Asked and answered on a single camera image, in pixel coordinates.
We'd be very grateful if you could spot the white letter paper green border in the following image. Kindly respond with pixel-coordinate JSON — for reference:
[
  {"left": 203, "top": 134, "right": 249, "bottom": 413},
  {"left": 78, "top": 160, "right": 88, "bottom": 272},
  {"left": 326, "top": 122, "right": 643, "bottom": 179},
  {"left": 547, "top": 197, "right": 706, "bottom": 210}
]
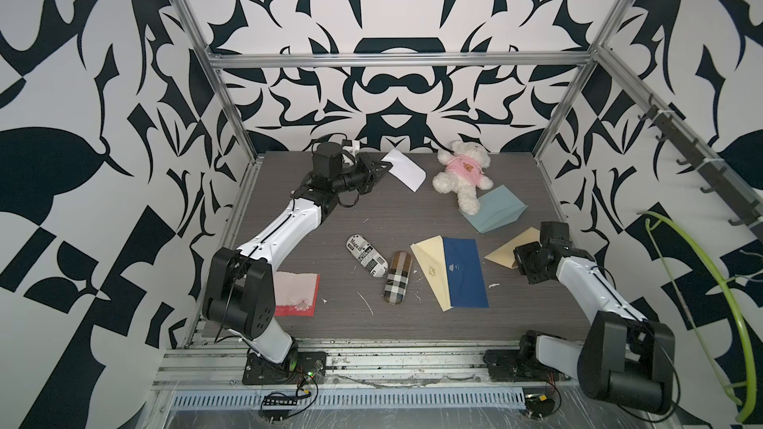
[{"left": 381, "top": 150, "right": 426, "bottom": 193}]

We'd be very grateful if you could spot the tan envelope gold emblem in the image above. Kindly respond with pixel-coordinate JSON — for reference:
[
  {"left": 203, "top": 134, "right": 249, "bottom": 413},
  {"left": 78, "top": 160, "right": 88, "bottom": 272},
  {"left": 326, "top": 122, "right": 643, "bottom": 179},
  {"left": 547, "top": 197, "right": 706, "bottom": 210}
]
[{"left": 485, "top": 228, "right": 540, "bottom": 268}]

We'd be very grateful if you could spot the light blue envelope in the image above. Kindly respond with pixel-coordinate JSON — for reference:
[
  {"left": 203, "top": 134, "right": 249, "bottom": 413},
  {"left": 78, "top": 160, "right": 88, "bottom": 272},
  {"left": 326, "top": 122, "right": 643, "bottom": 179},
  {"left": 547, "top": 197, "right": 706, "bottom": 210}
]
[{"left": 463, "top": 186, "right": 528, "bottom": 234}]

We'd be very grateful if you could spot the dark blue envelope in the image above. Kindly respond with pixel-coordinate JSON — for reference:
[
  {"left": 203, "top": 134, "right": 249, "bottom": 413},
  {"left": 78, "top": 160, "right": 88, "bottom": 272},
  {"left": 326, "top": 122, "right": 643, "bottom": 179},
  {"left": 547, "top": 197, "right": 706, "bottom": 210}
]
[{"left": 443, "top": 238, "right": 489, "bottom": 309}]

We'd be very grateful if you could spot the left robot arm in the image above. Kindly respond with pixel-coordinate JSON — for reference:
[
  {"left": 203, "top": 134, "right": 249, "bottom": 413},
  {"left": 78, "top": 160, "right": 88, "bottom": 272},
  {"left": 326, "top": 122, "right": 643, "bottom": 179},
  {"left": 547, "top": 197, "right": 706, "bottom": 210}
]
[{"left": 202, "top": 142, "right": 393, "bottom": 371}]

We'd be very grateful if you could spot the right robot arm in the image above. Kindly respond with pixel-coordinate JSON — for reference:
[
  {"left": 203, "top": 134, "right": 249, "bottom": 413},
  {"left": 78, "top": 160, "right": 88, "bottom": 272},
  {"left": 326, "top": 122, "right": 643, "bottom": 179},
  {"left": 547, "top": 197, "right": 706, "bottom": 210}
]
[{"left": 514, "top": 222, "right": 680, "bottom": 416}]

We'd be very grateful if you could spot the cream envelope left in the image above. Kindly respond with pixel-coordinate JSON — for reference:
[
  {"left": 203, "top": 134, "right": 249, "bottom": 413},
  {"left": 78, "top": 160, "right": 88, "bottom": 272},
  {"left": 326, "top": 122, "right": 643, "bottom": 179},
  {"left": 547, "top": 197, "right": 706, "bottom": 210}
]
[{"left": 411, "top": 236, "right": 452, "bottom": 312}]

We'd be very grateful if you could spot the white plush bear pink shirt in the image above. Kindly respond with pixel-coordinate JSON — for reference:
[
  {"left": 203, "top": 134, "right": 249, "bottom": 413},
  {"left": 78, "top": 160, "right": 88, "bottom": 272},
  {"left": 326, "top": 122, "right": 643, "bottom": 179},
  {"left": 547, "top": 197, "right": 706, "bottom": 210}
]
[{"left": 432, "top": 141, "right": 494, "bottom": 216}]

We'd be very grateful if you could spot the white black patterned glasses case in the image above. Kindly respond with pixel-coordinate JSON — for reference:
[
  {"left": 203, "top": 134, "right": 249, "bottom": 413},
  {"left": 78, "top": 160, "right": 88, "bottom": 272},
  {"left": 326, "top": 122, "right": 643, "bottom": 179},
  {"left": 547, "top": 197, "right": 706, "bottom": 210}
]
[{"left": 346, "top": 234, "right": 389, "bottom": 278}]

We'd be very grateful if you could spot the brown plaid glasses case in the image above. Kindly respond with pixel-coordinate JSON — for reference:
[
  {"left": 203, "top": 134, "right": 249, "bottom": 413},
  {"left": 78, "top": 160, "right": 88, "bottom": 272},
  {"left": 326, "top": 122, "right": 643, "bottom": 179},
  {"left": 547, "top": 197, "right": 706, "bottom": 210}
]
[{"left": 383, "top": 251, "right": 413, "bottom": 305}]

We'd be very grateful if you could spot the right black connector board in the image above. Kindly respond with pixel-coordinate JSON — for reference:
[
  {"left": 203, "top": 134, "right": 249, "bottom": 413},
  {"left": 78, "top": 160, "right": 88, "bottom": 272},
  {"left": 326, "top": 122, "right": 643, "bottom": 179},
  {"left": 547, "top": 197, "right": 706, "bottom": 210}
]
[{"left": 523, "top": 393, "right": 558, "bottom": 421}]

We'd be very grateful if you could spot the black connector board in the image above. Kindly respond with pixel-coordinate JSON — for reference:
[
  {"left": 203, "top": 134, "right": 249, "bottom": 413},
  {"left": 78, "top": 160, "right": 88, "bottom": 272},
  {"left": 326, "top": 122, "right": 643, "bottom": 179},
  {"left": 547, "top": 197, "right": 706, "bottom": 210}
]
[
  {"left": 258, "top": 392, "right": 312, "bottom": 423},
  {"left": 523, "top": 393, "right": 558, "bottom": 421}
]

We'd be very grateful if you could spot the left black connector board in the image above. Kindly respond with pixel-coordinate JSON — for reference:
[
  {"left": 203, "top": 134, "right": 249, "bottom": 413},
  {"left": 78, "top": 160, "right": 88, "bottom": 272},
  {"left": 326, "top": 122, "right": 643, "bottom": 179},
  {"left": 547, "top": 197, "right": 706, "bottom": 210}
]
[{"left": 258, "top": 392, "right": 312, "bottom": 423}]

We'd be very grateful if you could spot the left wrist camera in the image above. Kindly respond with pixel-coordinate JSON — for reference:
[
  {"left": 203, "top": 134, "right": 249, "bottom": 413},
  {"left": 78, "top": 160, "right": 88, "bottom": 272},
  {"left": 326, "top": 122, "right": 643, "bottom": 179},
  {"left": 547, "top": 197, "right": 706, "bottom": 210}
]
[{"left": 342, "top": 139, "right": 361, "bottom": 156}]

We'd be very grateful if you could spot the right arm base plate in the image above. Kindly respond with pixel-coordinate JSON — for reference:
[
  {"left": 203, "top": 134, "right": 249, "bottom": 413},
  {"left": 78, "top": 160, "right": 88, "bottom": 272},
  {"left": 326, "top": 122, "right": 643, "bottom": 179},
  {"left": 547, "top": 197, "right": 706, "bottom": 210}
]
[{"left": 483, "top": 350, "right": 570, "bottom": 383}]

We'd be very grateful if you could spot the black hook rail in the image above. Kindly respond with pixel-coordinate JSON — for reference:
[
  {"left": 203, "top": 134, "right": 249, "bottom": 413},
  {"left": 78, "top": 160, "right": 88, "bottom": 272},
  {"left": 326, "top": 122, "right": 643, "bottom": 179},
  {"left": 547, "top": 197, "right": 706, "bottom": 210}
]
[{"left": 640, "top": 93, "right": 762, "bottom": 240}]

